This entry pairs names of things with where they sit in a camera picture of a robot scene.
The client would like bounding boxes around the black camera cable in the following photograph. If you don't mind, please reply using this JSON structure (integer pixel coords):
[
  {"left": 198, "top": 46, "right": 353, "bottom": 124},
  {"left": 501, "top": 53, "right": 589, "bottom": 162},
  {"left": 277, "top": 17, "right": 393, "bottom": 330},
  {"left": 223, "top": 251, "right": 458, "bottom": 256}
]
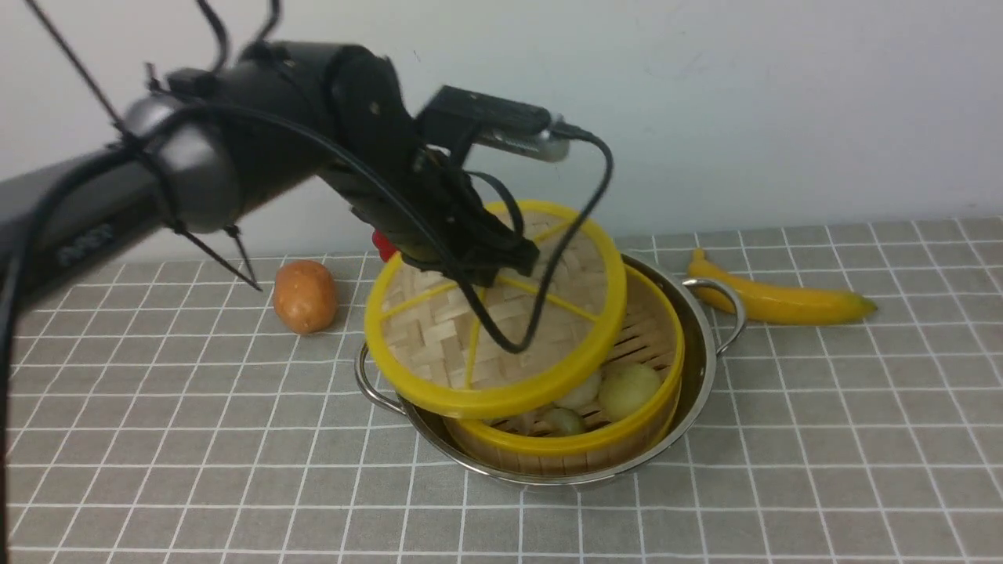
[{"left": 141, "top": 102, "right": 614, "bottom": 355}]

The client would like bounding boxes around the green dumpling front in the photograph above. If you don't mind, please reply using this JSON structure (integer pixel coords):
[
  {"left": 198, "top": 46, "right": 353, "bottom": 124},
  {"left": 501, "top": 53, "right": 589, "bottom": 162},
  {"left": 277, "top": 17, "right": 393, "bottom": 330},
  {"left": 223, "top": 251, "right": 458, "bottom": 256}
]
[{"left": 541, "top": 407, "right": 588, "bottom": 436}]

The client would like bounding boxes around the brown potato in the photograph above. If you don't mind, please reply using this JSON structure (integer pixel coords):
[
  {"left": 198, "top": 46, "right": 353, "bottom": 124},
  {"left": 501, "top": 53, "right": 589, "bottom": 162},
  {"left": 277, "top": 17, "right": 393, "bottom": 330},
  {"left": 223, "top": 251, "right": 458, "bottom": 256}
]
[{"left": 273, "top": 259, "right": 339, "bottom": 335}]

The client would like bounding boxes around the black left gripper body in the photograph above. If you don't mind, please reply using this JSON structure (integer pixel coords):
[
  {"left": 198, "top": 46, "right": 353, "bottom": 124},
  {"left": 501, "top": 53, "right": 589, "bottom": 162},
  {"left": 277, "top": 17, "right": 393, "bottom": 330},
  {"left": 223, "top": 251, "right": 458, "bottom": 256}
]
[{"left": 319, "top": 138, "right": 541, "bottom": 287}]

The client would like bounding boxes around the yellow banana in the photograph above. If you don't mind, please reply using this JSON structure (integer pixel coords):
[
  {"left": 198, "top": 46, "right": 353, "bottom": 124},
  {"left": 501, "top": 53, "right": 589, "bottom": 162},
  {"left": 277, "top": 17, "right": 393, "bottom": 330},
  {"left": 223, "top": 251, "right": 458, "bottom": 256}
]
[{"left": 687, "top": 248, "right": 878, "bottom": 326}]

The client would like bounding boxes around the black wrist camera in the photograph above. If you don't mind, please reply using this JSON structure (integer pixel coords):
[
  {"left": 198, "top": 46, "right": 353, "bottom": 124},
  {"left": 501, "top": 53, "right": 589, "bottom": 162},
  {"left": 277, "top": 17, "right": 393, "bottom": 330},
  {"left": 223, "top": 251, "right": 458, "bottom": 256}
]
[{"left": 416, "top": 86, "right": 570, "bottom": 165}]

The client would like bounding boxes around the white steamed bun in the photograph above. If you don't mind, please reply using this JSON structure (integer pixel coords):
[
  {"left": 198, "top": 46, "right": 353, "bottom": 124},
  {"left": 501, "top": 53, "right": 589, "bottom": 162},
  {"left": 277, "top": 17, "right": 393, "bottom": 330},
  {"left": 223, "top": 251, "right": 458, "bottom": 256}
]
[{"left": 552, "top": 369, "right": 603, "bottom": 410}]

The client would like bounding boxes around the grey checkered tablecloth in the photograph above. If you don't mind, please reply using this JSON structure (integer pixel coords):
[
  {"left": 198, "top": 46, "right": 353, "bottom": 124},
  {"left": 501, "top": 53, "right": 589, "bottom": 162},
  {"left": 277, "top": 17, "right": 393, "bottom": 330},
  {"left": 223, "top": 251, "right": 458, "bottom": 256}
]
[{"left": 8, "top": 217, "right": 1002, "bottom": 563}]

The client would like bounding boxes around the red bell pepper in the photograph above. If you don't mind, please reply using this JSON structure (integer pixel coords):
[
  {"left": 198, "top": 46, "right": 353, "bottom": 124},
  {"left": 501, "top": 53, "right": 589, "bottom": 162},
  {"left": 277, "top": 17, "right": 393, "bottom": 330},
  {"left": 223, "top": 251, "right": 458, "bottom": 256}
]
[{"left": 371, "top": 230, "right": 398, "bottom": 263}]

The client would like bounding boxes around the yellow steamed bun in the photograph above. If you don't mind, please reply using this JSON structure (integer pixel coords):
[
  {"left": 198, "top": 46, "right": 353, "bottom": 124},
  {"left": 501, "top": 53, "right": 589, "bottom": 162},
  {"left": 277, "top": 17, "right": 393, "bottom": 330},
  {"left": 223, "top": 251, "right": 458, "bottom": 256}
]
[{"left": 597, "top": 362, "right": 662, "bottom": 422}]

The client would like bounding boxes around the yellow bamboo steamer basket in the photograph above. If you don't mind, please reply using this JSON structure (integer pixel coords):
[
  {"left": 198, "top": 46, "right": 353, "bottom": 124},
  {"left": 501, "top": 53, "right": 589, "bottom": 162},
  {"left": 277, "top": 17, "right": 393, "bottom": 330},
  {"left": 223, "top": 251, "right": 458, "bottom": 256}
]
[{"left": 445, "top": 266, "right": 686, "bottom": 477}]

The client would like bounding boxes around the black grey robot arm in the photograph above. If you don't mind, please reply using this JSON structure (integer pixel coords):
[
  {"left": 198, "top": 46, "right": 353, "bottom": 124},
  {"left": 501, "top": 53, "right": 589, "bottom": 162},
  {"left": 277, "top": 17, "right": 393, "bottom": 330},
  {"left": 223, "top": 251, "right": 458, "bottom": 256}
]
[{"left": 2, "top": 42, "right": 556, "bottom": 309}]

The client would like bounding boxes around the yellow bamboo steamer lid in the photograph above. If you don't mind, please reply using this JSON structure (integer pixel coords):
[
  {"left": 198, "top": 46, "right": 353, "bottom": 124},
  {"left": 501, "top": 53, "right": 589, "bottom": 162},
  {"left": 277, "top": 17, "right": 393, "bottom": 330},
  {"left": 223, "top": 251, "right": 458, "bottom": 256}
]
[{"left": 364, "top": 200, "right": 628, "bottom": 420}]

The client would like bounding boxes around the stainless steel pot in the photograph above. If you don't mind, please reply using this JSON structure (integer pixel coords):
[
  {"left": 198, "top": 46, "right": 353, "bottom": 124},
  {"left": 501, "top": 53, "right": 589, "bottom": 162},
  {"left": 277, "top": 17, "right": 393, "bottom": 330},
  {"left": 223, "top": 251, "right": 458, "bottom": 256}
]
[{"left": 353, "top": 254, "right": 748, "bottom": 490}]

